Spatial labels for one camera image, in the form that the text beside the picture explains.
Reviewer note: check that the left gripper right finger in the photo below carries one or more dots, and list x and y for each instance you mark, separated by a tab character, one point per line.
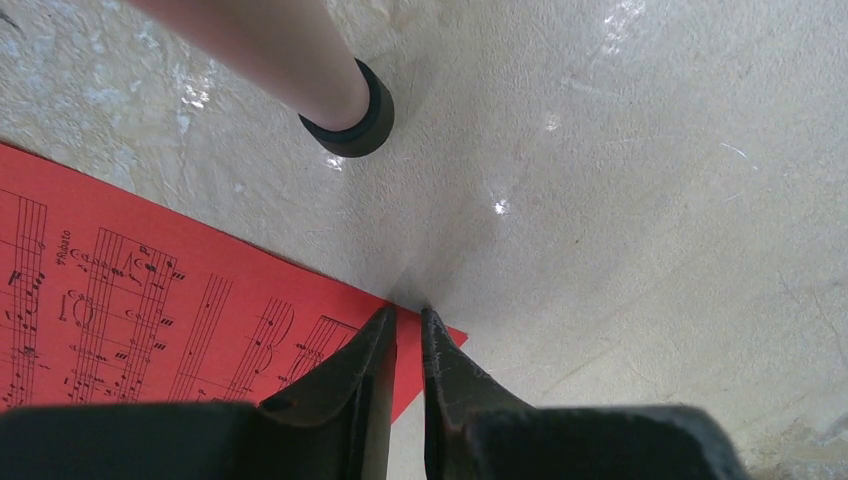
477	429

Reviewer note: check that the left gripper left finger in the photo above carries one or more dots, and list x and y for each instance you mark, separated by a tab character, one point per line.
332	423

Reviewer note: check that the pink tripod music stand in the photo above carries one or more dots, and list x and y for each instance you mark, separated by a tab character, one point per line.
294	51

